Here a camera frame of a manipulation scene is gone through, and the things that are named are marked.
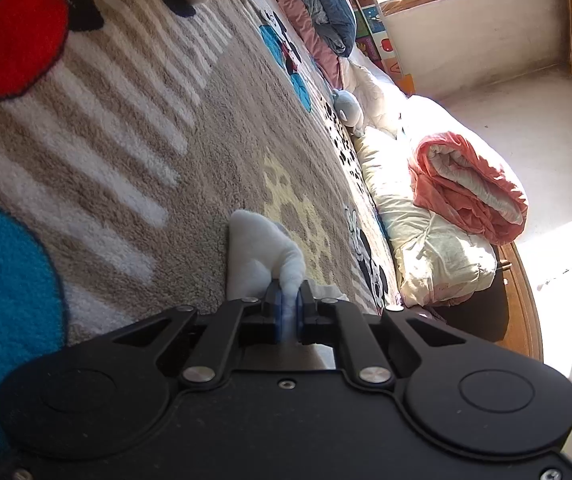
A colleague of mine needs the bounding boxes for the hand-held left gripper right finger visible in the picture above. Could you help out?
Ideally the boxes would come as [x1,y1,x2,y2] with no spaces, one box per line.
[295,280,487,389]

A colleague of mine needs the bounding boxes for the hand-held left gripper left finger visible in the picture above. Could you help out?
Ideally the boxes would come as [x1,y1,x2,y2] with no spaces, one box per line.
[64,281,289,389]

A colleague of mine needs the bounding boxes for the white quilted garment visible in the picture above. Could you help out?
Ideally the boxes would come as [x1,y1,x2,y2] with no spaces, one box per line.
[225,209,353,372]

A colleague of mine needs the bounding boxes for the white duvet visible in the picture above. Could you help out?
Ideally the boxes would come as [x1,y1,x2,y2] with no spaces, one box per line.
[340,54,527,307]

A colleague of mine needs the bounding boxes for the coral quilt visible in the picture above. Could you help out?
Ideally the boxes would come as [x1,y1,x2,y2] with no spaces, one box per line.
[408,131,529,246]

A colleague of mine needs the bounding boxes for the grey plush toy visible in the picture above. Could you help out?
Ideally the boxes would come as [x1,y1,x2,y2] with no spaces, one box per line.
[331,88,367,137]

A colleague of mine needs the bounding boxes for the cartoon mouse rug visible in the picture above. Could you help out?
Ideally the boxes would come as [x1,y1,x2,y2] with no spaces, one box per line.
[0,0,403,461]

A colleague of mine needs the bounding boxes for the pink cloth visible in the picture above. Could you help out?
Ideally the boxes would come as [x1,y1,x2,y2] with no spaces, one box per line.
[260,0,347,89]

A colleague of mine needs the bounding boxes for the colourful alphabet play mat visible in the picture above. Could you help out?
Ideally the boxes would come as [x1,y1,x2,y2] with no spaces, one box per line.
[323,0,417,97]

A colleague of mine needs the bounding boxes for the blue denim garment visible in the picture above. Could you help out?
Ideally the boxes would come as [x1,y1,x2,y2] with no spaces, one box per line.
[300,0,357,59]

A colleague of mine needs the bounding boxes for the wooden bed frame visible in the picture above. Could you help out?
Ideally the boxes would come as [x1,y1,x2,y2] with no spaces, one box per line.
[494,241,544,362]

